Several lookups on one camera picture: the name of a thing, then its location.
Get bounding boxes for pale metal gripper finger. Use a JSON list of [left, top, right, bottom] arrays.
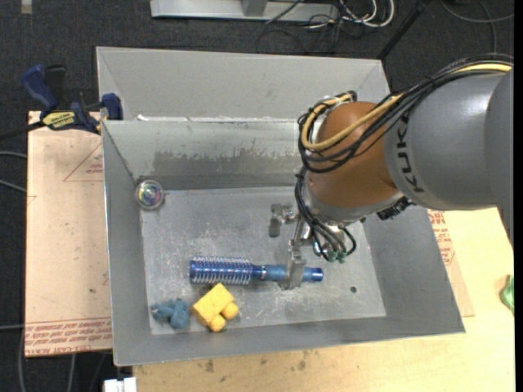
[[268, 203, 297, 238], [283, 241, 308, 292]]

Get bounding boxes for grey metal bin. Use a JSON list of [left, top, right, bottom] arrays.
[[96, 46, 467, 368]]

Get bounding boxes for blue round hairbrush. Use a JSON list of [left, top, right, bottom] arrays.
[[188, 256, 324, 287]]

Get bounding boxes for yellow foam block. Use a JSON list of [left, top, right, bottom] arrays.
[[191, 283, 240, 333]]

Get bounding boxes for blue toy animal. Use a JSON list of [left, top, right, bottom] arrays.
[[150, 298, 191, 329]]

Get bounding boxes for clear glass ball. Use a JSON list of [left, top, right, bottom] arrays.
[[135, 180, 166, 211]]

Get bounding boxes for pale green cloth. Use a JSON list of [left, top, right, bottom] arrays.
[[500, 274, 515, 314]]

